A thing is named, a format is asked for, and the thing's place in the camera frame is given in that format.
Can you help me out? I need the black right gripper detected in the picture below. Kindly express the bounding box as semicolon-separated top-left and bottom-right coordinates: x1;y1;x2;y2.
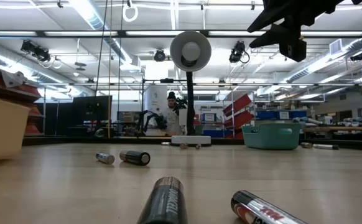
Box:
247;0;362;48

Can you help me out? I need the yellow plastic bin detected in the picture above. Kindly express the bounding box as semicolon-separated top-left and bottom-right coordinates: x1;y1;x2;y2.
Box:
0;95;32;163

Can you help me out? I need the red storage bin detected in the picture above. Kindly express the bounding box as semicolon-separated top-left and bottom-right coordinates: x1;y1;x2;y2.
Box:
224;110;254;131
24;104;44;137
0;67;42;104
222;93;253;118

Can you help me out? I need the blue storage bin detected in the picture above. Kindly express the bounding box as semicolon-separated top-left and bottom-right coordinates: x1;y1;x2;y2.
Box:
255;110;308;121

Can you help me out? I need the white desk lamp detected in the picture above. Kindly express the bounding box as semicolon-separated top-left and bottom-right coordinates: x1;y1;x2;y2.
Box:
169;30;213;147

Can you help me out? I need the teal plastic bin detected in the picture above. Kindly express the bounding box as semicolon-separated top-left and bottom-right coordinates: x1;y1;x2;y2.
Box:
241;123;303;151

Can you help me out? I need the blue box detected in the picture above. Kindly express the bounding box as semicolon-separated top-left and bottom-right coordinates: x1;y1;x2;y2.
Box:
201;112;218;123

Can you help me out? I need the wooden background table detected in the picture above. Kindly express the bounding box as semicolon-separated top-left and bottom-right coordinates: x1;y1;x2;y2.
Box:
304;125;362;133

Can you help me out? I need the person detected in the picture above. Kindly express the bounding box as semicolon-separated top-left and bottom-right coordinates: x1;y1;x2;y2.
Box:
164;91;182;136

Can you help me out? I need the black monitor panel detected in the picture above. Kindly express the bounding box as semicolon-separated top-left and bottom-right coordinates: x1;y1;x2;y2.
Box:
71;95;113;136

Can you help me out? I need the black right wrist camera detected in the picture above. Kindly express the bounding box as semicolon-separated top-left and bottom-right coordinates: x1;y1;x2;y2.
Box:
279;36;308;63

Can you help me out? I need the white cable ring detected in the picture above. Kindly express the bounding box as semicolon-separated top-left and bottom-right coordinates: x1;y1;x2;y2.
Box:
122;2;139;23

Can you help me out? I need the black hanging cable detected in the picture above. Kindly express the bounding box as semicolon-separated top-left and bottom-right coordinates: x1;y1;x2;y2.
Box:
93;0;109;138

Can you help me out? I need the grey metal bracket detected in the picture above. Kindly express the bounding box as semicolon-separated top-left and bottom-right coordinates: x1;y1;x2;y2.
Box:
1;70;29;88

